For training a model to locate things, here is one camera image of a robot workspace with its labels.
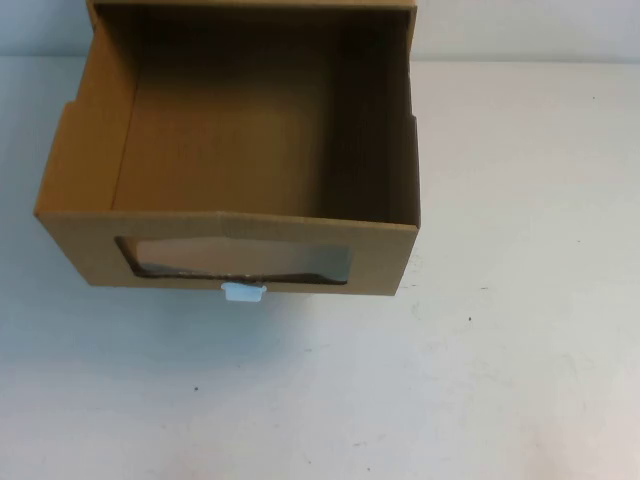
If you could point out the cardboard drawer with wrinkled window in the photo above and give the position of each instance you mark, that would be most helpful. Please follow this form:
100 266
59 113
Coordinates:
225 150

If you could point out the cardboard shell of wrinkled-window drawer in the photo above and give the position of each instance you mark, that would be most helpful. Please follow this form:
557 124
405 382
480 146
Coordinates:
413 4

